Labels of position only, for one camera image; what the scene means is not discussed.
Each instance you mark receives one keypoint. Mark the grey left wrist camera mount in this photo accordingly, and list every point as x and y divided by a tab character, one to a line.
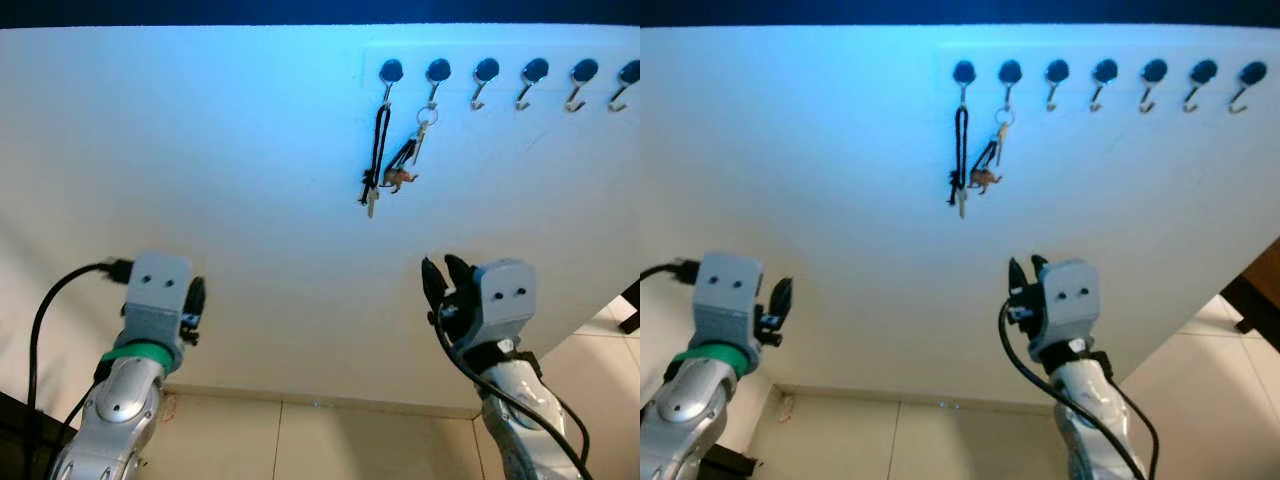
728	290
158	290

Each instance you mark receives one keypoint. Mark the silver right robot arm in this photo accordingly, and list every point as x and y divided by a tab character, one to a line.
520	400
1085	410

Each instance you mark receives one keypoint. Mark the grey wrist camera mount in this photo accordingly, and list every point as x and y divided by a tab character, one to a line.
728	290
505	300
158	290
1070	300

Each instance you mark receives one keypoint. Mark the keys with brown figure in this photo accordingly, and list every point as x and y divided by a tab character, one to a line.
983	178
400	178

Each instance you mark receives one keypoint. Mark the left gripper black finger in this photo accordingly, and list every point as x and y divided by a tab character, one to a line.
197	296
782	296

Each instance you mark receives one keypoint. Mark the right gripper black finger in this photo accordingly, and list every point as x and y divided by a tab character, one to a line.
435	282
1038	269
459	273
1017	278

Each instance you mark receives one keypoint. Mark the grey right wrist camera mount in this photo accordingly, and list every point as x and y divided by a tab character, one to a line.
505	300
1070	300

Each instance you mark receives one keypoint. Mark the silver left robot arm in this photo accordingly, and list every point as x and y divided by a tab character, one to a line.
125	400
690	410

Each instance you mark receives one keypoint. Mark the white hook rail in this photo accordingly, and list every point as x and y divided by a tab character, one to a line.
1080	50
460	52

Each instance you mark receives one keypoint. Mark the black knob metal hook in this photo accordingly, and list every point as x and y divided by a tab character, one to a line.
583	70
1154	70
438	70
1057	70
1105	70
391	70
628	71
1252	73
534	69
964	71
1010	71
1203	71
486	69

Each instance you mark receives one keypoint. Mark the dark low furniture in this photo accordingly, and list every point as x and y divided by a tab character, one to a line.
725	468
15	440

